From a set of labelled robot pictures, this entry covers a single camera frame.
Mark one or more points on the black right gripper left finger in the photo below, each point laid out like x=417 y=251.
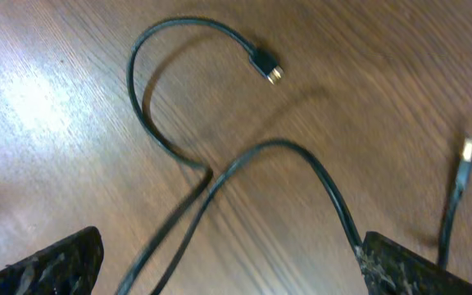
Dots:
x=69 y=266

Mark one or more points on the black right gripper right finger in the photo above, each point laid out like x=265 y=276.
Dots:
x=389 y=268

